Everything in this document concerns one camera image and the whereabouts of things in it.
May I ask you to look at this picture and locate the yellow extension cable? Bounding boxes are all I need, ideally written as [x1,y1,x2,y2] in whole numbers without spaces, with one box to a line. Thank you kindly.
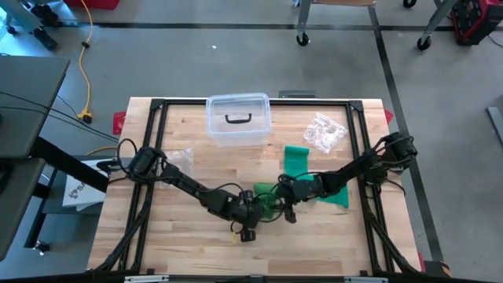
[76,0,96,123]

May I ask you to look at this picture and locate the dark desk top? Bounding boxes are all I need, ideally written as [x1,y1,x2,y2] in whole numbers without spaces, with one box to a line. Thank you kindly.
[0,156,46,263]

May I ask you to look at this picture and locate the red and black crate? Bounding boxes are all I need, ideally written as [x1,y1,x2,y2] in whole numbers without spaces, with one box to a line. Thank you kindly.
[450,0,503,46]

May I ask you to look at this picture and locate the grey cart leg with caster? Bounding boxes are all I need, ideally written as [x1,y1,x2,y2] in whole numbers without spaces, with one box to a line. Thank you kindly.
[295,0,315,47]
[416,0,459,51]

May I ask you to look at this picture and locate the white printed box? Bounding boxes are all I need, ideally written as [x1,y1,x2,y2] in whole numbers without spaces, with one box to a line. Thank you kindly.
[61,159,108,212]

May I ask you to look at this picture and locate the red plastic tote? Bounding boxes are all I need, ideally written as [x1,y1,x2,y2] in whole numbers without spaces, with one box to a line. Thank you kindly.
[62,0,121,11]

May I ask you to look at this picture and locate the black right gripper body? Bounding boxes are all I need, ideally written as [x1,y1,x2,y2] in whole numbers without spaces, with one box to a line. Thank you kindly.
[292,176,322,202]

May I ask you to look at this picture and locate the grey metal bar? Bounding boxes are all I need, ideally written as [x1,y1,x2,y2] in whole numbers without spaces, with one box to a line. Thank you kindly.
[486,105,503,147]

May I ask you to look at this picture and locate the clear plastic storage box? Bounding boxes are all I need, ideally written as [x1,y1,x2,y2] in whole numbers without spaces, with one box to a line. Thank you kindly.
[205,92,273,149]

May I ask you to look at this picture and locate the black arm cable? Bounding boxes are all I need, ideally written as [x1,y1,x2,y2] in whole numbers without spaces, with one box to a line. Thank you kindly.
[116,137,139,175]
[270,171,324,186]

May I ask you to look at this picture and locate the silver edge plate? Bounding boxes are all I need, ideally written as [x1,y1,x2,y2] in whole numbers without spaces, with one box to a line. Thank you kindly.
[344,276,388,283]
[124,274,170,283]

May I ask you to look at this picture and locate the thin yellow cable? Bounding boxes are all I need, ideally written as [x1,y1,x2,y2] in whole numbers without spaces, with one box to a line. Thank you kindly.
[85,145,119,156]

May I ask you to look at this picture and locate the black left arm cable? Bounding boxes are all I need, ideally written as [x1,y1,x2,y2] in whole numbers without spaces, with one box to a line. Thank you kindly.
[116,137,139,175]

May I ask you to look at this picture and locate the thin black desk cable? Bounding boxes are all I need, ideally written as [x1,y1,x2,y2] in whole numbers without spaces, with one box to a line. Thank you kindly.
[0,105,116,139]
[0,90,119,142]

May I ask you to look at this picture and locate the green elastic bandage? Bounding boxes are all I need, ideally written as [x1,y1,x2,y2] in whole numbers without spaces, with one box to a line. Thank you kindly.
[253,145,351,220]

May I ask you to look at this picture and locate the grey desk top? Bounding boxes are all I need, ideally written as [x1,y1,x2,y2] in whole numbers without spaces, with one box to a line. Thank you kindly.
[0,54,71,159]

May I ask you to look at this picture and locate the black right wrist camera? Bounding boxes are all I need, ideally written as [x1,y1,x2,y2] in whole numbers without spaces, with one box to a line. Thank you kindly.
[284,204,298,225]

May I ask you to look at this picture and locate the dark grey edge bracket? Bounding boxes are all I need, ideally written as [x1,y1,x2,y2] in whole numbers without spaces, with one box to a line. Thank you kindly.
[277,90,318,99]

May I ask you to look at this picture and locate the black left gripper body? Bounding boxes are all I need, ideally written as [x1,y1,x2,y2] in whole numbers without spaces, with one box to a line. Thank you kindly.
[225,191,265,233]

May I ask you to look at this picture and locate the flat clear plastic bag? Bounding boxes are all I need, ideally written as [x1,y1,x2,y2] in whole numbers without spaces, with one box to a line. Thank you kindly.
[159,148,196,190]

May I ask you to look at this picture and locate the black aluminium table frame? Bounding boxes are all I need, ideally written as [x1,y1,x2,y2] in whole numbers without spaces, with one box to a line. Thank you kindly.
[88,97,424,276]

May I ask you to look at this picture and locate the black storage box handle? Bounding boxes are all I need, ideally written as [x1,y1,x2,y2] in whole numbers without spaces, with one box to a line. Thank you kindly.
[224,112,253,125]

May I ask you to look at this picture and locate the crumpled clear plastic bag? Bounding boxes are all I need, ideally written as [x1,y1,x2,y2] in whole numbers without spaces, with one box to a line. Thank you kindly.
[302,112,350,155]

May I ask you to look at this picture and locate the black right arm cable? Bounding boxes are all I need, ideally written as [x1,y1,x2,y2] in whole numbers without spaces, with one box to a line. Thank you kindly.
[270,171,324,186]

